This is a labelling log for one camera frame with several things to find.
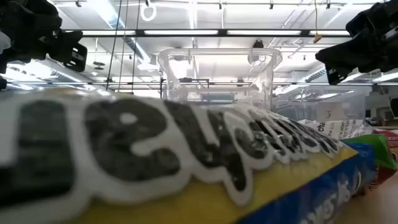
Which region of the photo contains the white hanging ring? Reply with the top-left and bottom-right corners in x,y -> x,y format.
139,2 -> 157,22

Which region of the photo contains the black hanging cable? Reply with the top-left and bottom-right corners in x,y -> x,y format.
106,0 -> 123,91

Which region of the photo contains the blue yellow ramen pack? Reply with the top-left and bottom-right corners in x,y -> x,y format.
0,88 -> 379,224

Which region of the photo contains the clear plastic bin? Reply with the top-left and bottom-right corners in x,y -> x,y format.
157,47 -> 283,111

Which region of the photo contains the black overhead camera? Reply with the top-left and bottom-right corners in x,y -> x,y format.
248,39 -> 267,63

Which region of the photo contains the white paper label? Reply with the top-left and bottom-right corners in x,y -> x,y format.
317,104 -> 343,122

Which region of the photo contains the yellow hanging cord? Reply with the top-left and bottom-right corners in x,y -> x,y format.
312,0 -> 323,44

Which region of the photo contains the right clear plastic container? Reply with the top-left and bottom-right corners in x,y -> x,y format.
272,85 -> 373,124

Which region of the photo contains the lime chili shrimp ramen pack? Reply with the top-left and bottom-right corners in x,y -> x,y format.
300,119 -> 398,170

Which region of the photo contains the black overhead frame bar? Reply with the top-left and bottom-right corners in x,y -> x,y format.
63,28 -> 352,39

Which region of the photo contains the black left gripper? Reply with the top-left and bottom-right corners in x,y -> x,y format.
11,6 -> 88,73

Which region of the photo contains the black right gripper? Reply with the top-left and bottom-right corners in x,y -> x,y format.
315,1 -> 387,85

